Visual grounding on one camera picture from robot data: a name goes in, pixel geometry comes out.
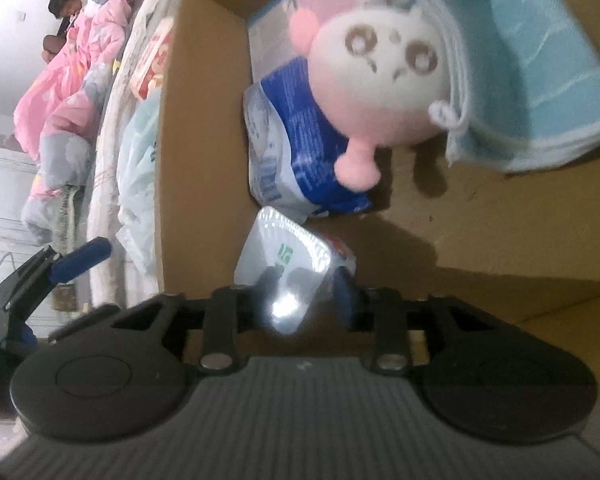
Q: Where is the white plastic bag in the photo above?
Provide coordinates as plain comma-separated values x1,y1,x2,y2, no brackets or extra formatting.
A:
116,92,162,286

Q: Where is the pink white plush toy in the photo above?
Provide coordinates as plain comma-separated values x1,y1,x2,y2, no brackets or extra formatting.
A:
287,0,458,192

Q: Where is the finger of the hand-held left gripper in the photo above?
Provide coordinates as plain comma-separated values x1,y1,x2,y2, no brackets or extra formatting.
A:
0,237,113,327

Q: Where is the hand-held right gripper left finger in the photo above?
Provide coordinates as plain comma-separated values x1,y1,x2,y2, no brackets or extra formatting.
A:
49,270,272,376

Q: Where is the blue white tissue pack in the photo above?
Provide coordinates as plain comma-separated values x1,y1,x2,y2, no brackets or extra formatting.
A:
242,55,373,221

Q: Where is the white panelled wardrobe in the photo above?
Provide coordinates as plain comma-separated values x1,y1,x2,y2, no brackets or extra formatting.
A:
0,110,96,321

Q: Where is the light blue checked towel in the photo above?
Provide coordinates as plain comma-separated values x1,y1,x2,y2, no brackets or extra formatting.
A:
412,0,600,173

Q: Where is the green patterned quilt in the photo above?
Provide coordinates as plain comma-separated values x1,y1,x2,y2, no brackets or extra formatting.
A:
52,185,81,313

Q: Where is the white silver round pack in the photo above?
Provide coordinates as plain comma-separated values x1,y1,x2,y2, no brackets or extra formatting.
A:
232,205,357,337

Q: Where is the red pink wet wipes pack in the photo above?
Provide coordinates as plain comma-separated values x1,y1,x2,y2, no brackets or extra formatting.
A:
130,16,175,102

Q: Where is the large brown cardboard box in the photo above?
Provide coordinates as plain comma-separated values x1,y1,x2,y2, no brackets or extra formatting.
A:
152,0,600,411

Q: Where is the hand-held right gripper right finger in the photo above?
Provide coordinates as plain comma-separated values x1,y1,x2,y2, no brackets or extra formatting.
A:
332,265,536,377

